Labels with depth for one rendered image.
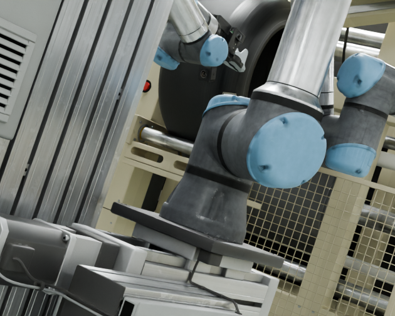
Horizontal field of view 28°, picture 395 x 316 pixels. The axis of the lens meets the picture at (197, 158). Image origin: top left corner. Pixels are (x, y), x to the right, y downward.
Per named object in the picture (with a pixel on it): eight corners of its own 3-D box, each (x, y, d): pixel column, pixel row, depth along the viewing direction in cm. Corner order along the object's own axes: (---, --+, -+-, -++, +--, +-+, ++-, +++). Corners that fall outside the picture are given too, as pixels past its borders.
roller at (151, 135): (141, 124, 259) (147, 128, 263) (136, 136, 259) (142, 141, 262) (231, 152, 242) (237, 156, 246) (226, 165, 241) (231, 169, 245)
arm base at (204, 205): (209, 236, 124) (230, 177, 124) (141, 210, 133) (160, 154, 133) (258, 249, 136) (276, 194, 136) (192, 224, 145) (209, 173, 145)
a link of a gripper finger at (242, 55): (258, 58, 225) (242, 42, 218) (249, 76, 225) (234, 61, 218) (249, 56, 227) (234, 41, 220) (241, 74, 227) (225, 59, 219)
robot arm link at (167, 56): (170, 59, 193) (189, 21, 195) (142, 55, 201) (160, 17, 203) (190, 74, 198) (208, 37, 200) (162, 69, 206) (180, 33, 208)
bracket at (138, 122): (121, 141, 257) (131, 112, 257) (179, 163, 291) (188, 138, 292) (130, 143, 255) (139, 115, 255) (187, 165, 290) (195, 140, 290)
